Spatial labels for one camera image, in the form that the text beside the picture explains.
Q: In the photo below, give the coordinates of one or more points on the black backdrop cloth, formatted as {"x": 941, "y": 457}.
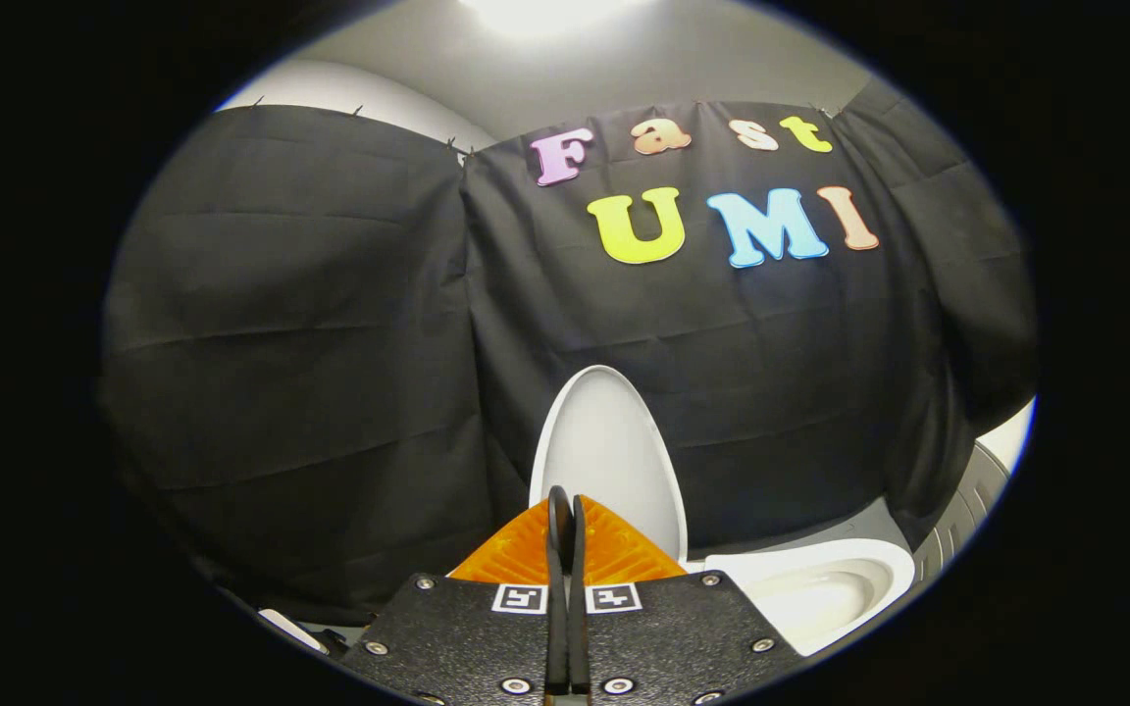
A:
{"x": 330, "y": 343}

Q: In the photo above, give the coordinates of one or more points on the large ceiling light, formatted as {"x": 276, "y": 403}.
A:
{"x": 545, "y": 12}

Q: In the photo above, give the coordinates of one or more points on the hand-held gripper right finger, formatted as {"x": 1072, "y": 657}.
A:
{"x": 673, "y": 637}

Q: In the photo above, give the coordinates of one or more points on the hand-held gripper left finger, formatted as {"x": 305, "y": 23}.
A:
{"x": 467, "y": 637}

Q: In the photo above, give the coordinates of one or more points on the white drawer cabinet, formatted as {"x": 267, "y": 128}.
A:
{"x": 967, "y": 510}

